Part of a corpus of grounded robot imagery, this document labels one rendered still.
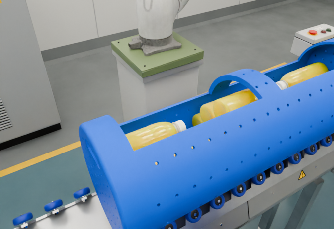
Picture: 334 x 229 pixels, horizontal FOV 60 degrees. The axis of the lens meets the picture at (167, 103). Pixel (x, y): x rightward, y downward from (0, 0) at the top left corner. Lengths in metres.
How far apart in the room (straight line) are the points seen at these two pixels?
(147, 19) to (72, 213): 0.79
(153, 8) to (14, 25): 1.09
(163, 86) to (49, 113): 1.31
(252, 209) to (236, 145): 0.32
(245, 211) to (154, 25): 0.79
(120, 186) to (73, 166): 1.71
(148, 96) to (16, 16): 1.09
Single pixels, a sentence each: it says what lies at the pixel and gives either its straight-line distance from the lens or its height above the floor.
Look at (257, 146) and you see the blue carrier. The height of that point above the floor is 1.15.
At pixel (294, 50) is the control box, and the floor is 1.02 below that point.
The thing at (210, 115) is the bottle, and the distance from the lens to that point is 0.79.
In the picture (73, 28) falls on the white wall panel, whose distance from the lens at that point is 3.56.
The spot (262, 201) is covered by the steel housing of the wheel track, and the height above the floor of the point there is 0.87.
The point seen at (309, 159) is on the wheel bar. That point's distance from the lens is 1.05.
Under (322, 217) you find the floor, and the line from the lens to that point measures 2.13.
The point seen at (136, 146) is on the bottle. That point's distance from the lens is 0.70.
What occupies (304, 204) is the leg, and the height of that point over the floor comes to 0.48.
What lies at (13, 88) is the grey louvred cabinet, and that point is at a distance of 2.25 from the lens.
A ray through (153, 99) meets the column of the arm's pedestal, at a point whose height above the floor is 0.85.
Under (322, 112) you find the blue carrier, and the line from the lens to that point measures 0.85.
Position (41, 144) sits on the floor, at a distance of 2.50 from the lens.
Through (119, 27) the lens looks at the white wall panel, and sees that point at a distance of 3.76.
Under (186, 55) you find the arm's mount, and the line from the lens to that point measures 1.27.
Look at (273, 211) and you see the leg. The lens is 1.75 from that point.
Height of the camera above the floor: 1.63
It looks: 37 degrees down
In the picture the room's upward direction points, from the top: straight up
